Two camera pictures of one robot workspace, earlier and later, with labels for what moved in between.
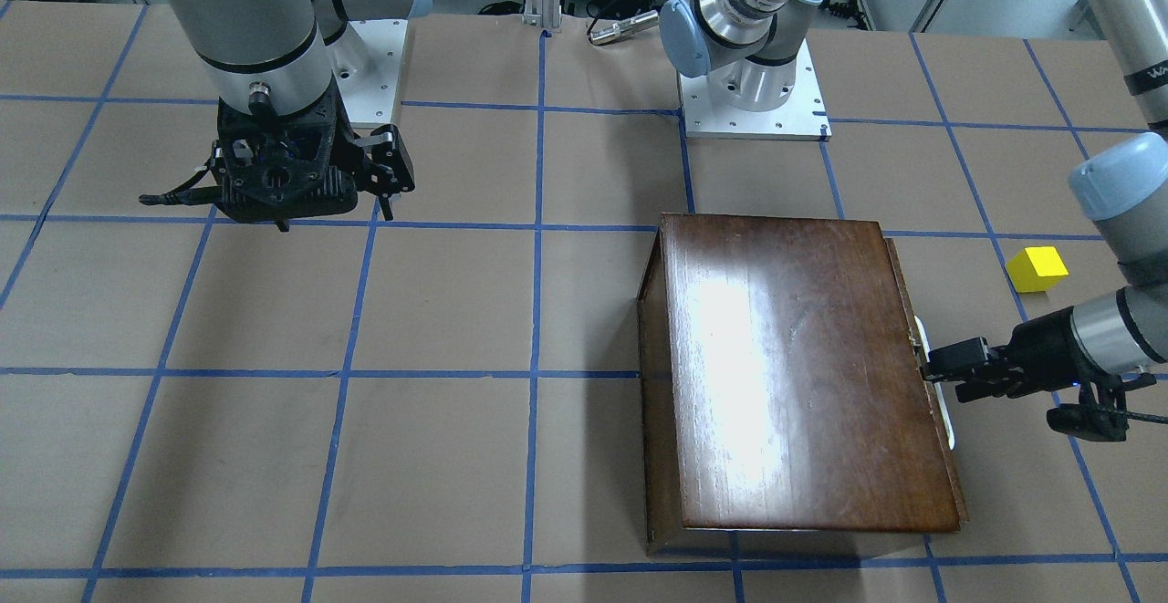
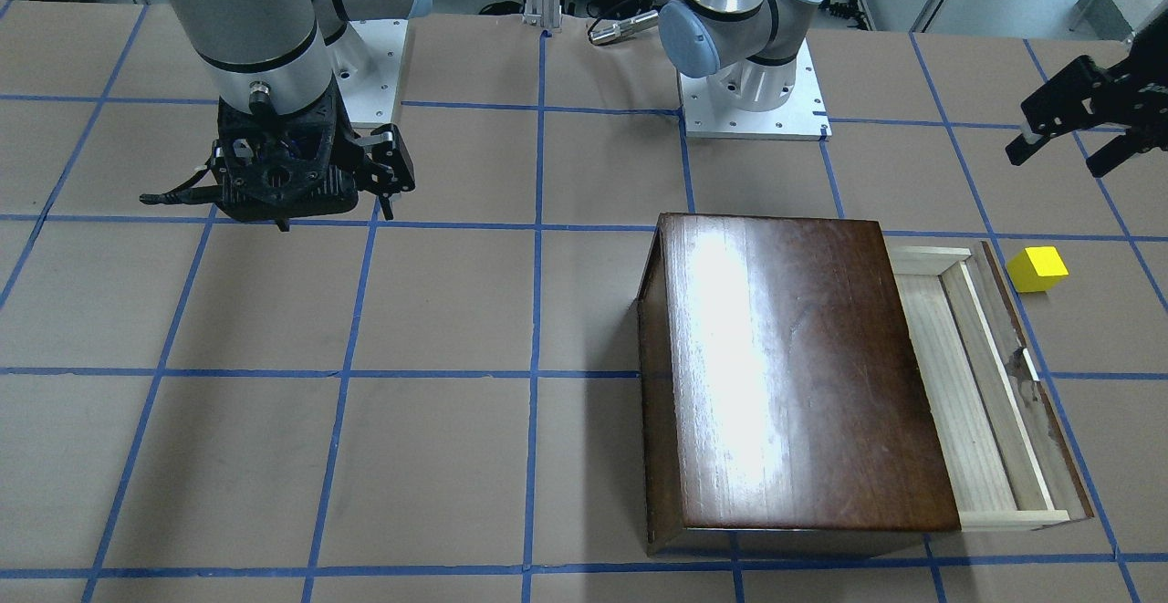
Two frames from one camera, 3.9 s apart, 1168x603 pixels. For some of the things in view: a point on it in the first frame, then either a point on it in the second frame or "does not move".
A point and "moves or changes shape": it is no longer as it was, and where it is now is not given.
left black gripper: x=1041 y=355 to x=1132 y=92
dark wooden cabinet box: x=784 y=383 does not move
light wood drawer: x=957 y=507 moves or changes shape
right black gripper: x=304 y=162 does not move
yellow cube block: x=1036 y=269 does not move
